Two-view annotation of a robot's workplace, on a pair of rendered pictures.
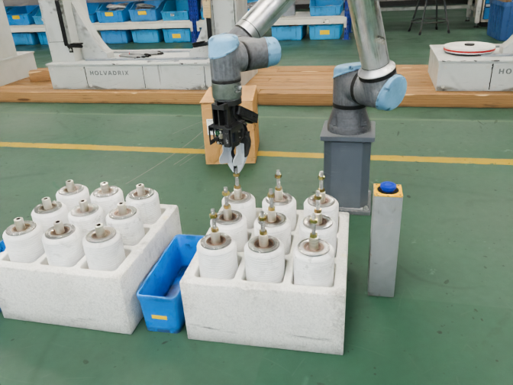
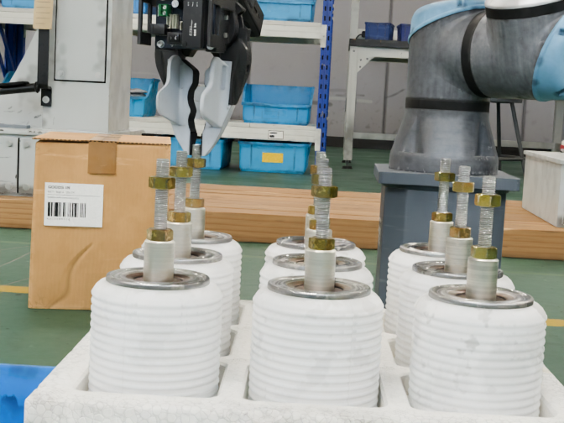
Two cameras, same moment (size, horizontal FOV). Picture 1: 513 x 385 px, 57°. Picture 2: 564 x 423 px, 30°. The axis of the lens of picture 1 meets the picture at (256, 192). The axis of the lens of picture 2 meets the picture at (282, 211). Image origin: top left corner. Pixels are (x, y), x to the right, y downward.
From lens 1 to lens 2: 54 cm
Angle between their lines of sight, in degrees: 23
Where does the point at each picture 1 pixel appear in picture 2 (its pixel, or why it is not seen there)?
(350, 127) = (455, 153)
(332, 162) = not seen: hidden behind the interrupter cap
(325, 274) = (527, 378)
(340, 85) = (431, 48)
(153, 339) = not seen: outside the picture
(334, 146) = (415, 201)
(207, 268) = (126, 358)
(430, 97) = (548, 237)
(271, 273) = (347, 377)
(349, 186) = not seen: hidden behind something
